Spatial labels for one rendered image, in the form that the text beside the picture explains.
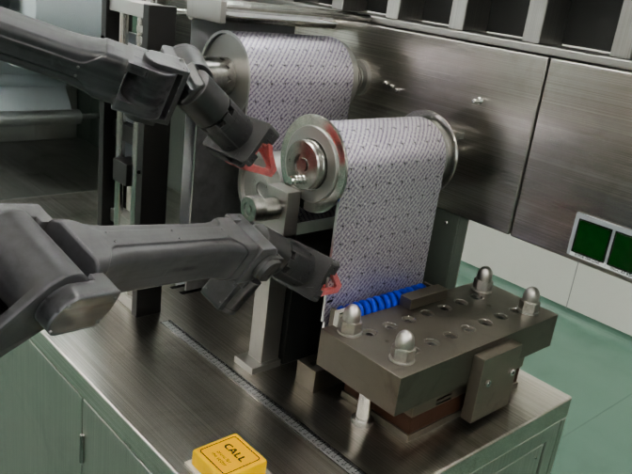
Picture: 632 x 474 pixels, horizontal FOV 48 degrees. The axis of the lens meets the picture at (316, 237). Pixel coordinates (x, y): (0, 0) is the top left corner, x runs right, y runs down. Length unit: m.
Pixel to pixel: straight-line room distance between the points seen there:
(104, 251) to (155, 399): 0.52
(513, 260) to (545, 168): 2.90
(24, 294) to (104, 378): 0.62
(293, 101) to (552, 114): 0.43
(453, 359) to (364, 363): 0.13
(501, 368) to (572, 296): 2.82
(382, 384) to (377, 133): 0.38
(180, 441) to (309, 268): 0.30
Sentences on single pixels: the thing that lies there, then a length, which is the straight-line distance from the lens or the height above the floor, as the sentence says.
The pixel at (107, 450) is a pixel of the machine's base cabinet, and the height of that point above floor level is 0.77.
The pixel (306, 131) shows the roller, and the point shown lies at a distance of 1.08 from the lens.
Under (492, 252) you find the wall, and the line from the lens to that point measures 4.16.
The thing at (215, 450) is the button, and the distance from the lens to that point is 0.98.
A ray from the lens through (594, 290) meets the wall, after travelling 3.89.
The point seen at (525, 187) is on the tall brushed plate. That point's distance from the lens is 1.24.
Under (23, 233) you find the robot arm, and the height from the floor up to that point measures 1.31.
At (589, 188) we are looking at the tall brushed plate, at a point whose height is 1.26.
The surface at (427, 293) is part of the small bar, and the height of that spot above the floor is 1.05.
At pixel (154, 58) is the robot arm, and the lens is 0.92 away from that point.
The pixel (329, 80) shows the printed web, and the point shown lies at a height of 1.34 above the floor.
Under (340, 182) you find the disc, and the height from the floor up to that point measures 1.24.
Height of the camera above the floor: 1.51
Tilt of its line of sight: 20 degrees down
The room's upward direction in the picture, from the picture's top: 7 degrees clockwise
